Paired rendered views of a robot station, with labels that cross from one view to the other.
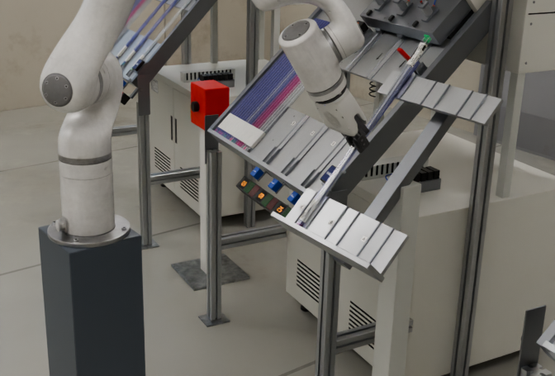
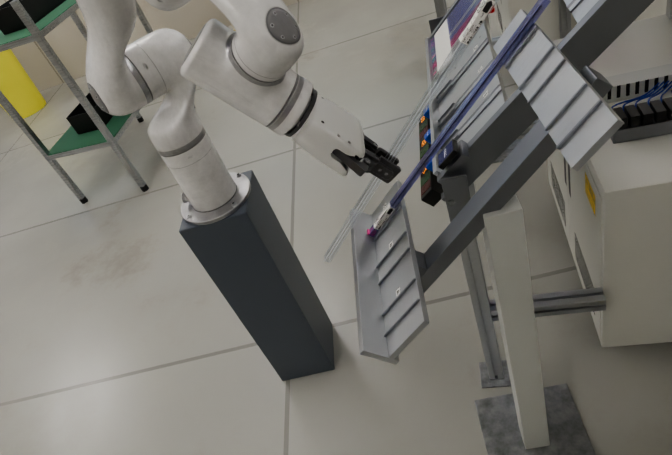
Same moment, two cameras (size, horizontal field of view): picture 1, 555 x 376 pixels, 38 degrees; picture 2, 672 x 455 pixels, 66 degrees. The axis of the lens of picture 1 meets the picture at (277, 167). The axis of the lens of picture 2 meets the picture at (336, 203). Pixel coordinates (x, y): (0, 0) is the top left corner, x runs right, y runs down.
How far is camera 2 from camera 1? 1.35 m
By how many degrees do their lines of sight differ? 47
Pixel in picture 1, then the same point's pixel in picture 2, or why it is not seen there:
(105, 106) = (177, 94)
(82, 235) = (197, 209)
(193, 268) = not seen: hidden behind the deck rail
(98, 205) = (197, 188)
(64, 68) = (90, 77)
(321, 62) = (234, 93)
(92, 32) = (93, 38)
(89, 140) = (160, 134)
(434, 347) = (656, 318)
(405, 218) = (499, 250)
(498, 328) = not seen: outside the picture
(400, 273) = (506, 304)
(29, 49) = not seen: outside the picture
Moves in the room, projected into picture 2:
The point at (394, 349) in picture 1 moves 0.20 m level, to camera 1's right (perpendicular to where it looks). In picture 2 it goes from (517, 366) to (625, 406)
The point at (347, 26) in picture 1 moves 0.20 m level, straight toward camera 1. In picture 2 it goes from (244, 36) to (99, 138)
